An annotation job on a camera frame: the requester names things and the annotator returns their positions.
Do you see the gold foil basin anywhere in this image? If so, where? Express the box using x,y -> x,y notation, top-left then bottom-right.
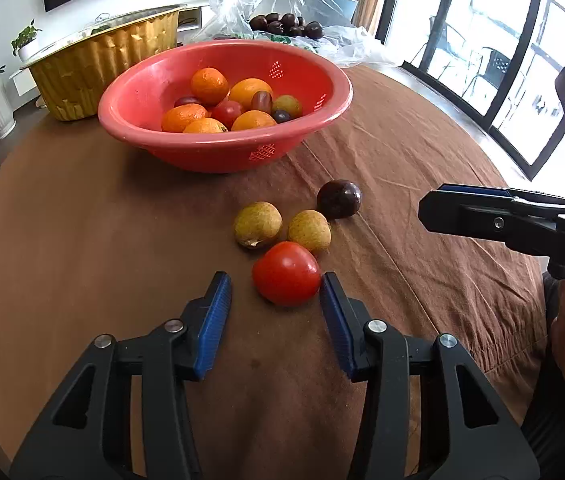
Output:
20,3 -> 188,122

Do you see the pile of dark plums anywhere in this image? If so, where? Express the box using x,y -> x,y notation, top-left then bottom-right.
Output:
249,12 -> 325,41

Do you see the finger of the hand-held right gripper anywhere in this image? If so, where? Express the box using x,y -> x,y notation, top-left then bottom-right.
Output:
419,190 -> 565,259
437,184 -> 565,216

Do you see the orange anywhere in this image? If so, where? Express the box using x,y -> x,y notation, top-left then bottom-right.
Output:
229,78 -> 273,110
161,104 -> 209,133
190,67 -> 230,106
182,117 -> 228,134
231,110 -> 278,132

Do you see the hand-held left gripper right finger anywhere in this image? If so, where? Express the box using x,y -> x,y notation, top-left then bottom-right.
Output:
319,271 -> 541,480

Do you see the person's dark clothing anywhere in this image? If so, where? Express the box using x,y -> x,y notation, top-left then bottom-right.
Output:
520,270 -> 565,480

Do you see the red plastic bowl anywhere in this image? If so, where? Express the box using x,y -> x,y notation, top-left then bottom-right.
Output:
97,39 -> 353,175

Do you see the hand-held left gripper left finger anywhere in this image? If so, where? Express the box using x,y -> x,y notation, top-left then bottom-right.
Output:
10,271 -> 233,480

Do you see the red tomato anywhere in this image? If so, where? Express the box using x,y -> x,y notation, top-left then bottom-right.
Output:
211,100 -> 244,130
251,241 -> 323,307

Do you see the small plant in white pot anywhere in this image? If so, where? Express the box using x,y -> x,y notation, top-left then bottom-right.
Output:
11,19 -> 43,63

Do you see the black framed glass door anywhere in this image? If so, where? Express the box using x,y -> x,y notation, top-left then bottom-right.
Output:
377,0 -> 565,181

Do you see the black balcony chair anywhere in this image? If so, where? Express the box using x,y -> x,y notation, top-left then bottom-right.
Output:
463,45 -> 513,101

